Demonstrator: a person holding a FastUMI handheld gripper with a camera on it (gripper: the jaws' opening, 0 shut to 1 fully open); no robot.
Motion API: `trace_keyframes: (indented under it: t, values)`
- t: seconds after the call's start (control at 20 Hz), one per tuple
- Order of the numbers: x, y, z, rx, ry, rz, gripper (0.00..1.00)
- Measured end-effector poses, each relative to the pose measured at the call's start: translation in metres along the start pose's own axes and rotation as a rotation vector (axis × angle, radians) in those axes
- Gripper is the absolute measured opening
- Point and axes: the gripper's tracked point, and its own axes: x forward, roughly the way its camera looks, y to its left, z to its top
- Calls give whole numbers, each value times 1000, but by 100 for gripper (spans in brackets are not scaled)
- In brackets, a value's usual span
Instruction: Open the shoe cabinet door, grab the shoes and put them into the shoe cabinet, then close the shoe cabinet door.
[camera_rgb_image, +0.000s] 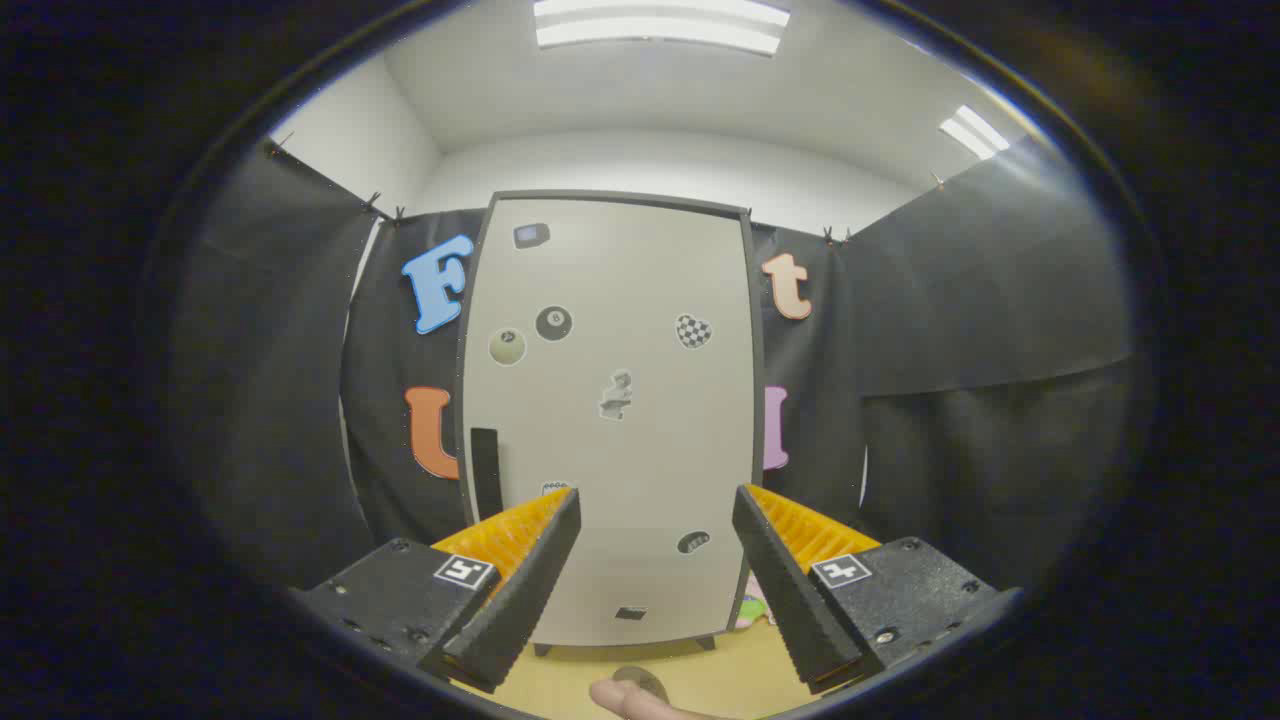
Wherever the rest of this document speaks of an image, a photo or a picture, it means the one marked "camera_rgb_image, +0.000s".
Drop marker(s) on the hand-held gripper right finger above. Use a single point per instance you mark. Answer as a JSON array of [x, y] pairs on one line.
[[785, 590]]

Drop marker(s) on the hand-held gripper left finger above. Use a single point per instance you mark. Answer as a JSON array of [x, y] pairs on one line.
[[530, 590]]

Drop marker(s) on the beige shoe cabinet door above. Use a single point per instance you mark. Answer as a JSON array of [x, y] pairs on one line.
[[620, 450]]

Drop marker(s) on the grey shoe cabinet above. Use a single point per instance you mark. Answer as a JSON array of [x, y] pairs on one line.
[[757, 400]]

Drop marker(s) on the pink and green plush toy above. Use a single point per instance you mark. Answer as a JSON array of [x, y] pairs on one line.
[[752, 610]]

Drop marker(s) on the black backdrop cloth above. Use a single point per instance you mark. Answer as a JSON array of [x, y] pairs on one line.
[[950, 300]]

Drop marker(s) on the small ceiling light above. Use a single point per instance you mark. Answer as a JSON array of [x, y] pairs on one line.
[[972, 132]]

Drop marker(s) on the long ceiling light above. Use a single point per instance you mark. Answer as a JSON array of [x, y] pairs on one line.
[[660, 25]]

